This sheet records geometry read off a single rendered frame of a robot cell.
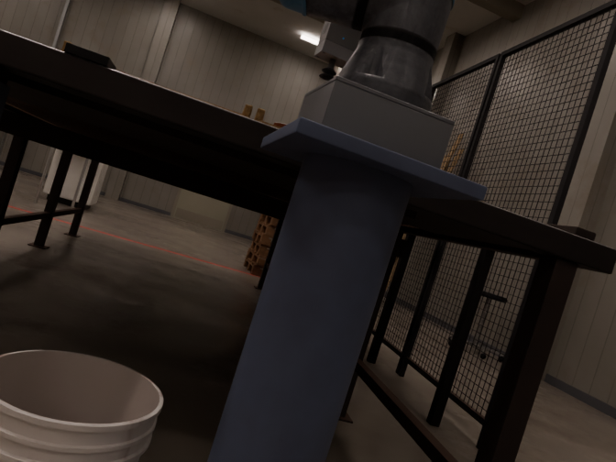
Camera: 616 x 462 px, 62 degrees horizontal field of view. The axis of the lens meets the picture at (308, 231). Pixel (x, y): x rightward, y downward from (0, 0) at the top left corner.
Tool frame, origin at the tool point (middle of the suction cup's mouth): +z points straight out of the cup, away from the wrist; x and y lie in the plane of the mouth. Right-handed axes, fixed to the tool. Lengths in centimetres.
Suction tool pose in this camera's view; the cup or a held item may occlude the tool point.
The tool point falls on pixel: (326, 78)
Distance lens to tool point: 132.1
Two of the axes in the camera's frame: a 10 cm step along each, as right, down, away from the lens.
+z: -3.0, 9.5, 0.1
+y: -9.0, -2.8, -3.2
